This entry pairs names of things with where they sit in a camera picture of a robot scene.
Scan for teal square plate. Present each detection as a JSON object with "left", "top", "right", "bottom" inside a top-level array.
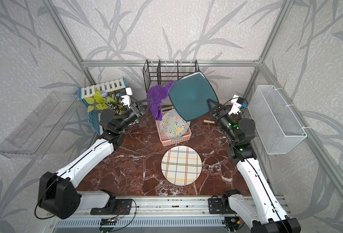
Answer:
[{"left": 168, "top": 71, "right": 219, "bottom": 121}]

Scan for clear plastic wall shelf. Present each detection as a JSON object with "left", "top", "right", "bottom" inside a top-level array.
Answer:
[{"left": 0, "top": 92, "right": 81, "bottom": 159}]

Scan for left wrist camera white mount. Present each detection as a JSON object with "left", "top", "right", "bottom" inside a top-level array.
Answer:
[{"left": 119, "top": 87, "right": 133, "bottom": 108}]

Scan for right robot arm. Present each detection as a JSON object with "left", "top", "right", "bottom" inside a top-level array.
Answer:
[{"left": 207, "top": 99, "right": 301, "bottom": 233}]

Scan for white mesh wall basket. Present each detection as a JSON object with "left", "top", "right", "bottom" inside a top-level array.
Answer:
[{"left": 248, "top": 85, "right": 307, "bottom": 155}]

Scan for purple microfiber cloth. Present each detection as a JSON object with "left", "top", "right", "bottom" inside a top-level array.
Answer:
[{"left": 147, "top": 81, "right": 176, "bottom": 121}]

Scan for black wire wall basket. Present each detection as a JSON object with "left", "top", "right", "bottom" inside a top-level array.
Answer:
[{"left": 142, "top": 60, "right": 200, "bottom": 93}]

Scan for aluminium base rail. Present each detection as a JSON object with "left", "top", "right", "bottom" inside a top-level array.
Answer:
[{"left": 40, "top": 196, "right": 294, "bottom": 233}]

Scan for colourful squiggle pattern plate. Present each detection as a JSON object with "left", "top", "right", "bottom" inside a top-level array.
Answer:
[{"left": 159, "top": 109, "right": 190, "bottom": 139}]

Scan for pink perforated plastic basket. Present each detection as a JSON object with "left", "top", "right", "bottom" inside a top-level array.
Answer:
[{"left": 156, "top": 108, "right": 192, "bottom": 147}]

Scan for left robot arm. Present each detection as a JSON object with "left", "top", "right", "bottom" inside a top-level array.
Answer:
[{"left": 36, "top": 98, "right": 154, "bottom": 219}]

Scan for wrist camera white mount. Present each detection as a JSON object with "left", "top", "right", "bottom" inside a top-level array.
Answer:
[
  {"left": 119, "top": 87, "right": 133, "bottom": 108},
  {"left": 229, "top": 95, "right": 248, "bottom": 115}
]

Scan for potted plant variegated leaves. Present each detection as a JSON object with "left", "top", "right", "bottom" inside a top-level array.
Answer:
[{"left": 83, "top": 89, "right": 125, "bottom": 115}]

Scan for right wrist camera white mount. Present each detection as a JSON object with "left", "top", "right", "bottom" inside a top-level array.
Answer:
[{"left": 229, "top": 95, "right": 248, "bottom": 115}]

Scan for white plaid striped round plate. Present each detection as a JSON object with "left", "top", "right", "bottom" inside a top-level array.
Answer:
[{"left": 161, "top": 146, "right": 202, "bottom": 186}]

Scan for blue white slatted crate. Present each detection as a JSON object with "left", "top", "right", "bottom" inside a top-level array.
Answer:
[{"left": 77, "top": 78, "right": 133, "bottom": 135}]

